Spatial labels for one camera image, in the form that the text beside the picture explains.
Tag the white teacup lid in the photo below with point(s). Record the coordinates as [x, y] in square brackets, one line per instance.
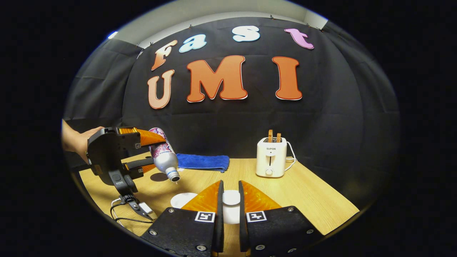
[231, 197]

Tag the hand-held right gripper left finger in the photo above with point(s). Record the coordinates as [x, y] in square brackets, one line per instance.
[220, 228]

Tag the toast slice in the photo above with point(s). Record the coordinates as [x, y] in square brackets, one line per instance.
[270, 136]
[278, 137]

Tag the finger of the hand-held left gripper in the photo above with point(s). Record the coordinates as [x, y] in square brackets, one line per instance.
[146, 137]
[139, 165]

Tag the black backdrop cloth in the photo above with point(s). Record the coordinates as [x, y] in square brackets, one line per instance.
[232, 121]

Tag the silver water bottle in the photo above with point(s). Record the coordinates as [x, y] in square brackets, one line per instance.
[164, 157]

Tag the white teacup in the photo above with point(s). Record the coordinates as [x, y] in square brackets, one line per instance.
[182, 200]

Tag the blue folded towel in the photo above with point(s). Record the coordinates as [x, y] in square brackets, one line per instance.
[203, 162]

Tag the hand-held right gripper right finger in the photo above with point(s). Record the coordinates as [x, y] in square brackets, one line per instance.
[242, 228]

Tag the ceiling light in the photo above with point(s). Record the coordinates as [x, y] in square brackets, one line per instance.
[112, 34]

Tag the white toaster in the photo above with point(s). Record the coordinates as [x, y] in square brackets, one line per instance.
[270, 159]

